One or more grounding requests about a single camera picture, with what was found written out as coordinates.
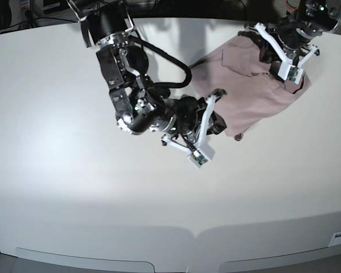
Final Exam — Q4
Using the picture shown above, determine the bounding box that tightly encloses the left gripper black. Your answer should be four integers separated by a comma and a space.
255, 23, 313, 64

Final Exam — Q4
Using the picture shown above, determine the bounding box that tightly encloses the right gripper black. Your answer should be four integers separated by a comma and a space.
165, 89, 227, 142

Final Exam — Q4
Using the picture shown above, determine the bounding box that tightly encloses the mauve pink T-shirt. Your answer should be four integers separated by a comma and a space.
191, 30, 311, 137

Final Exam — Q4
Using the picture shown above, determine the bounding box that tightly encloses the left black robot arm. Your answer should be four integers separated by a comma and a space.
265, 1, 341, 65

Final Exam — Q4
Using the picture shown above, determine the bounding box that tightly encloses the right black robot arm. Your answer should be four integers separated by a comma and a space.
68, 1, 227, 144

